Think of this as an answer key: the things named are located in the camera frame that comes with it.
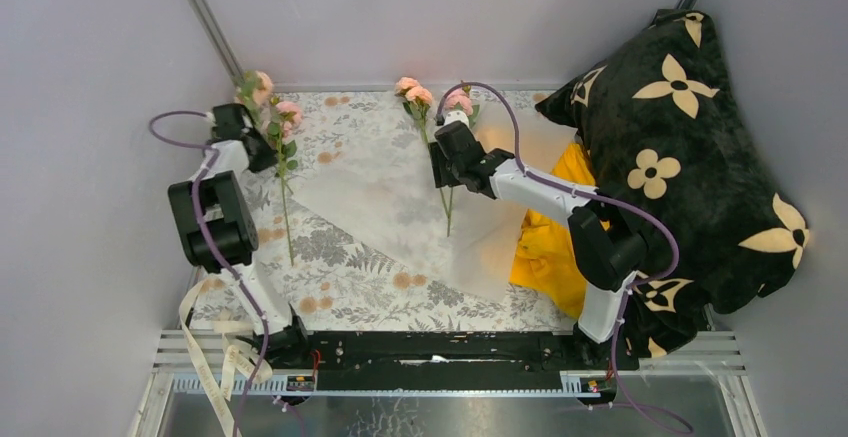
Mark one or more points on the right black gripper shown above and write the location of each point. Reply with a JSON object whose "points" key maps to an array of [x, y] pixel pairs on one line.
{"points": [[441, 178]]}

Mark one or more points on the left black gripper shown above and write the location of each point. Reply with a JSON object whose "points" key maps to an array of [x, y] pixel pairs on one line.
{"points": [[265, 157]]}

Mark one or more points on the white wrapping paper sheet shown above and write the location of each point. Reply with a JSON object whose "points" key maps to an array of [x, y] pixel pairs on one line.
{"points": [[379, 188]]}

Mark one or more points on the pink fake flower stem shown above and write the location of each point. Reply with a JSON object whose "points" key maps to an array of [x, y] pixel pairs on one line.
{"points": [[459, 98], [276, 120], [417, 101]]}

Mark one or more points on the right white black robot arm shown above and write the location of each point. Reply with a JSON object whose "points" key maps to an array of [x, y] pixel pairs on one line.
{"points": [[608, 246]]}

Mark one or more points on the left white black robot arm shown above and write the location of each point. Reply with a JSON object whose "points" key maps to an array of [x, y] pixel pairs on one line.
{"points": [[218, 233]]}

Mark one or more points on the yellow garment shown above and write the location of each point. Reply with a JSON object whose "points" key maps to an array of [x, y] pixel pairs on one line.
{"points": [[544, 262]]}

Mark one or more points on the floral tablecloth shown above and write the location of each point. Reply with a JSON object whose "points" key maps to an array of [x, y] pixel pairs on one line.
{"points": [[338, 283]]}

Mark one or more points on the black floral pillow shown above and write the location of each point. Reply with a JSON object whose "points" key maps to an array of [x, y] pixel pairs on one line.
{"points": [[657, 119]]}

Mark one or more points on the cream printed ribbon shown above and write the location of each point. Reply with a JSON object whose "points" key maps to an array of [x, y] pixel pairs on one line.
{"points": [[226, 366]]}

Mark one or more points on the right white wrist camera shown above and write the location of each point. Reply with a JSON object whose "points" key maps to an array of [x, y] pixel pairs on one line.
{"points": [[455, 116]]}

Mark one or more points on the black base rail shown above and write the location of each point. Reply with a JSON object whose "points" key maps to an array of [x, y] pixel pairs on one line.
{"points": [[449, 361]]}

